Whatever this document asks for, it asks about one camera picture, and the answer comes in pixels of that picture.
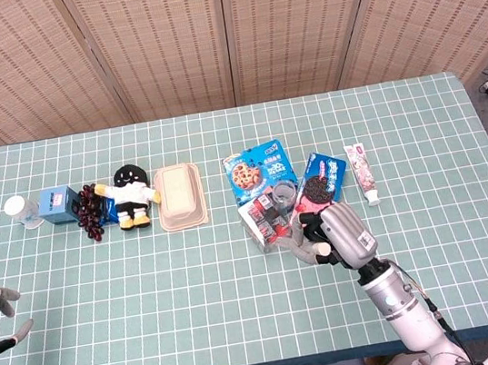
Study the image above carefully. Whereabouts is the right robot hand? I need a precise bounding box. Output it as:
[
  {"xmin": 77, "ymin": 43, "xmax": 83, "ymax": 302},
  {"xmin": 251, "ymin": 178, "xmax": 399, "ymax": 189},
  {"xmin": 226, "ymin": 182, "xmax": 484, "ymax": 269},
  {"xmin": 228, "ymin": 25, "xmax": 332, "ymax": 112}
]
[{"xmin": 271, "ymin": 197, "xmax": 383, "ymax": 281}]

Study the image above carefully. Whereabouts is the floral toothpaste tube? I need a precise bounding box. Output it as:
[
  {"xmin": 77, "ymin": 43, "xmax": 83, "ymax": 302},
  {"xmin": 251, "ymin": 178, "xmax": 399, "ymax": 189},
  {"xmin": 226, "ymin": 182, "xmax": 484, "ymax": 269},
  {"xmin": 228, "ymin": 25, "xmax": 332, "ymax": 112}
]
[{"xmin": 343, "ymin": 140, "xmax": 383, "ymax": 210}]

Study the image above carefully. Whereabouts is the blue strawberry Oreo box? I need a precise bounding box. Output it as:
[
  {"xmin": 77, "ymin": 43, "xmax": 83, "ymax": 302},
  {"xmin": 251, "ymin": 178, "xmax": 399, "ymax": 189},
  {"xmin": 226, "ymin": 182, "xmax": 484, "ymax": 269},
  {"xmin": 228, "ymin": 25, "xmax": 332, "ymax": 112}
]
[{"xmin": 284, "ymin": 146, "xmax": 356, "ymax": 226}]

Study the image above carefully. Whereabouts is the clear plastic jar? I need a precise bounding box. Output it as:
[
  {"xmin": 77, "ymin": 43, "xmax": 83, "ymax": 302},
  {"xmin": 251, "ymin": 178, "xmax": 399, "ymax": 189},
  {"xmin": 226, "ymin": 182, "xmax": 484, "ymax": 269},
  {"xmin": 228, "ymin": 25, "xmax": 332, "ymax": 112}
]
[{"xmin": 270, "ymin": 179, "xmax": 301, "ymax": 215}]

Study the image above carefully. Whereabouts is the clear box with red caps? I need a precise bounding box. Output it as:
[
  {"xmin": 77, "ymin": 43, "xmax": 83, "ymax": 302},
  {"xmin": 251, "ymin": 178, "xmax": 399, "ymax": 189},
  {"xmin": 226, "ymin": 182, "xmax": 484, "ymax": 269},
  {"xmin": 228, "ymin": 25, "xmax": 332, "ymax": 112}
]
[{"xmin": 235, "ymin": 189, "xmax": 299, "ymax": 257}]

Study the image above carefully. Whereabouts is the clear cup with white lid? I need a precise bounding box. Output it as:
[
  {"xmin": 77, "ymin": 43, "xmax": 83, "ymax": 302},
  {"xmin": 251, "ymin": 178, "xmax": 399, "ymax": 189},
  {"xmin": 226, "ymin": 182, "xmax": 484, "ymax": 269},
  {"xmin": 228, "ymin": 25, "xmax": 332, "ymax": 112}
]
[{"xmin": 1, "ymin": 192, "xmax": 45, "ymax": 232}]

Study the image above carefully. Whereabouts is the blue cookie bag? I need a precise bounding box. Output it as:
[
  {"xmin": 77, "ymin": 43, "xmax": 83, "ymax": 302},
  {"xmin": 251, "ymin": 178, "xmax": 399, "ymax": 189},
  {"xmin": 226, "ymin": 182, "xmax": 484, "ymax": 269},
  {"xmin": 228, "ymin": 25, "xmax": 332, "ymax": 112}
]
[{"xmin": 219, "ymin": 137, "xmax": 301, "ymax": 209}]

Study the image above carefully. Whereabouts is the small light blue box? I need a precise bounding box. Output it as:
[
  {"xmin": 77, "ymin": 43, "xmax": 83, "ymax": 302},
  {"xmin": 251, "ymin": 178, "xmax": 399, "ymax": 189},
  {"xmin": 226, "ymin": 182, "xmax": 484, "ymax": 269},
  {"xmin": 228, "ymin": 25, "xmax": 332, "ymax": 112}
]
[{"xmin": 34, "ymin": 182, "xmax": 84, "ymax": 229}]

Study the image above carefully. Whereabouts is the dark grape bunch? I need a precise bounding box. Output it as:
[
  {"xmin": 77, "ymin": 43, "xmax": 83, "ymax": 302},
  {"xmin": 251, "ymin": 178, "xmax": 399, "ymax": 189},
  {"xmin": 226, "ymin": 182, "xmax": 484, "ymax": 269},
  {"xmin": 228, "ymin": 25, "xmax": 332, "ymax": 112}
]
[{"xmin": 72, "ymin": 182, "xmax": 107, "ymax": 244}]

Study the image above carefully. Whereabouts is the flat blue packet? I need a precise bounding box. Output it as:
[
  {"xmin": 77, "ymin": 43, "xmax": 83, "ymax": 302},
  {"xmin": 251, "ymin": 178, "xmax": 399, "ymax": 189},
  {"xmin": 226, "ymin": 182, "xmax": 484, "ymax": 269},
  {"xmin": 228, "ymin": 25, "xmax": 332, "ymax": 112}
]
[{"xmin": 97, "ymin": 196, "xmax": 120, "ymax": 227}]

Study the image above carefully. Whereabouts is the green checked tablecloth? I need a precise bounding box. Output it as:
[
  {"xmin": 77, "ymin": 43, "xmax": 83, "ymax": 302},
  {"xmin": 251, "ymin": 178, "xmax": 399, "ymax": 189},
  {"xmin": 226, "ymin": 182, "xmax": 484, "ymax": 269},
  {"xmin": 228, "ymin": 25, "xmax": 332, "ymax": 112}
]
[{"xmin": 0, "ymin": 65, "xmax": 488, "ymax": 365}]

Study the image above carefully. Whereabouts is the beige lunch box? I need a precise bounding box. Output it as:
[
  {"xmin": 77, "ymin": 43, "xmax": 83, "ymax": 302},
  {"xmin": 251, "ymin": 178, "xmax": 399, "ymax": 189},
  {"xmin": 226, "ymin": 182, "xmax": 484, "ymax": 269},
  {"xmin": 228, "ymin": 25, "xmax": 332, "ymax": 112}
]
[{"xmin": 151, "ymin": 161, "xmax": 211, "ymax": 233}]

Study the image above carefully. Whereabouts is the black and white plush doll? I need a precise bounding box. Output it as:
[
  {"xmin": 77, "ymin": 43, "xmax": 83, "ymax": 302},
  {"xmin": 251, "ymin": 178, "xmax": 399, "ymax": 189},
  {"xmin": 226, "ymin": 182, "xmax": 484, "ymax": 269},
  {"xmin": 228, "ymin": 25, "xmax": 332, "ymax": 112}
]
[{"xmin": 90, "ymin": 159, "xmax": 166, "ymax": 235}]

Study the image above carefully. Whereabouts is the bamboo folding screen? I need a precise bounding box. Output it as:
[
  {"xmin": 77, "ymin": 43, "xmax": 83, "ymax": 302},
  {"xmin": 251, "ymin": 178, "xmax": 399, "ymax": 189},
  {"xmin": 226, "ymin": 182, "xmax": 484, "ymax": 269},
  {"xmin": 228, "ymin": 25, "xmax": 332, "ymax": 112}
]
[{"xmin": 0, "ymin": 0, "xmax": 488, "ymax": 153}]

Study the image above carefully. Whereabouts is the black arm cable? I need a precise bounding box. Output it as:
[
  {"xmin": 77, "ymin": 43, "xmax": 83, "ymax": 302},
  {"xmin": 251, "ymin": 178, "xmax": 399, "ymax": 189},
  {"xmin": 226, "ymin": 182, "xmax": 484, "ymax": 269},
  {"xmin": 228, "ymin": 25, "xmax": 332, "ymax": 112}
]
[{"xmin": 393, "ymin": 250, "xmax": 479, "ymax": 365}]

